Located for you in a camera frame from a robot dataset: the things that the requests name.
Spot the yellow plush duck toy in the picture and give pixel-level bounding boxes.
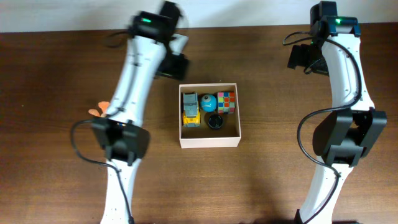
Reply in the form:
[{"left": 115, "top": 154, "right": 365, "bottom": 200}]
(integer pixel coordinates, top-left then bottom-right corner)
[{"left": 88, "top": 101, "right": 110, "bottom": 118}]

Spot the blue toy ball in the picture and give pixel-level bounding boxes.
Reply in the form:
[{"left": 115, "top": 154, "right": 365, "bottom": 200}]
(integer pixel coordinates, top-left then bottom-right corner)
[{"left": 200, "top": 94, "right": 218, "bottom": 113}]

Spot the pink open cardboard box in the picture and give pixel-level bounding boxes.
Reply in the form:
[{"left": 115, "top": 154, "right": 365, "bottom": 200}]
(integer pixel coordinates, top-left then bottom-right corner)
[{"left": 178, "top": 83, "right": 241, "bottom": 149}]

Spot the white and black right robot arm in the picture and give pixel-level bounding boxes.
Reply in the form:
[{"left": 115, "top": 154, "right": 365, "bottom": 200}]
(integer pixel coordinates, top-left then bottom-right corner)
[{"left": 287, "top": 1, "right": 387, "bottom": 223}]

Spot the small black round cap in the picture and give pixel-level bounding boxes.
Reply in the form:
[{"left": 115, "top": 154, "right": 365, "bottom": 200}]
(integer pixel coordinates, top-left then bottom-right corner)
[{"left": 207, "top": 114, "right": 224, "bottom": 129}]

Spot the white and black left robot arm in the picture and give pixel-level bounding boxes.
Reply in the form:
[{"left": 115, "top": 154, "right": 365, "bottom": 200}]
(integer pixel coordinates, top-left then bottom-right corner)
[{"left": 92, "top": 1, "right": 189, "bottom": 223}]

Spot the yellow and grey toy truck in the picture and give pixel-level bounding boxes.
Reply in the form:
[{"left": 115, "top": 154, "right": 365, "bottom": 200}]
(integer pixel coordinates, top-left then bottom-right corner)
[{"left": 182, "top": 93, "right": 201, "bottom": 128}]

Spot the colourful puzzle cube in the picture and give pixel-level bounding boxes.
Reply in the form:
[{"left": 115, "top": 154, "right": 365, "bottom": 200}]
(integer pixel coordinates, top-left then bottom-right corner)
[{"left": 217, "top": 91, "right": 236, "bottom": 114}]

